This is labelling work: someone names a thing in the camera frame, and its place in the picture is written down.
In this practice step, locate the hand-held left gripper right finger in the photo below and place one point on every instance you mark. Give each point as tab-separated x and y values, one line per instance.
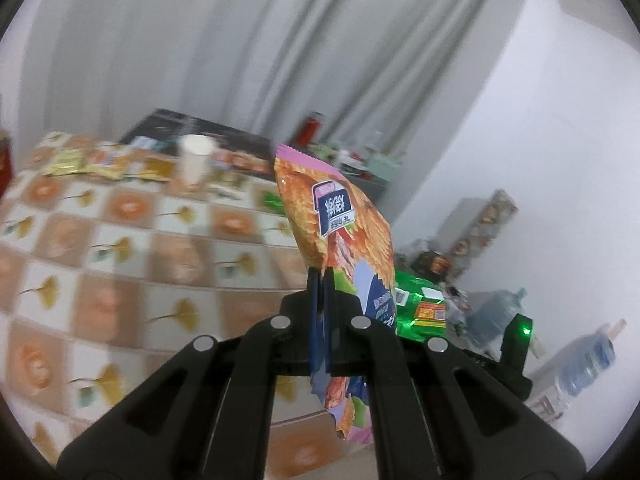
330	320

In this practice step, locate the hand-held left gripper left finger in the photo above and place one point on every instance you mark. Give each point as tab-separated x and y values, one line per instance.
312	320

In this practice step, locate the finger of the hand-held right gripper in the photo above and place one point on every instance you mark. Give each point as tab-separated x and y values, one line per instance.
482	360

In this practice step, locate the green foil snack bag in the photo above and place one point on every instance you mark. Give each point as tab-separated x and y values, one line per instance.
417	305

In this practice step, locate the orange pink snack bag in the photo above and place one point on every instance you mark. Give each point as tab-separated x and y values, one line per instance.
330	220

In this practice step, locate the large clear water jug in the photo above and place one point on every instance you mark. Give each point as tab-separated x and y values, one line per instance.
492	315

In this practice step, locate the white printed box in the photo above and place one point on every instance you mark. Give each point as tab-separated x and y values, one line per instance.
547	405

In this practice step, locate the clear plastic water bottle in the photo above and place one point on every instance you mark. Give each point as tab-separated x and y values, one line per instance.
585	360

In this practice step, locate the dark bread print box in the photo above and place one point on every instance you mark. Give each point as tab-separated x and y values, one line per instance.
434	262

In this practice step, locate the small green snack packet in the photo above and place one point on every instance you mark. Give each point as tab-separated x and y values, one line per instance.
272	201

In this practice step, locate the rolled patterned table cover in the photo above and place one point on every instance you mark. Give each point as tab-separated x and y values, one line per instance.
492	220

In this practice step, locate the red thermos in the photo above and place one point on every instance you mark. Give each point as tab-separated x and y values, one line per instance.
311	130

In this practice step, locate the white paper cup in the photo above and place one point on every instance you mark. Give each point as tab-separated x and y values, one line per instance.
196	165

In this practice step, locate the yellow snack packet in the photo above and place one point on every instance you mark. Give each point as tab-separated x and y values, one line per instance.
154	169
107	164
65	162

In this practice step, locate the dark printed board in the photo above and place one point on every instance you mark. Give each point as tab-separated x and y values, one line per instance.
165	127

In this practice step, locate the grey curtain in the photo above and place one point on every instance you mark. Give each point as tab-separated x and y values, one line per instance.
200	35

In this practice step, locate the red container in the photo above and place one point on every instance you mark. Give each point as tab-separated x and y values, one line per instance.
4	165

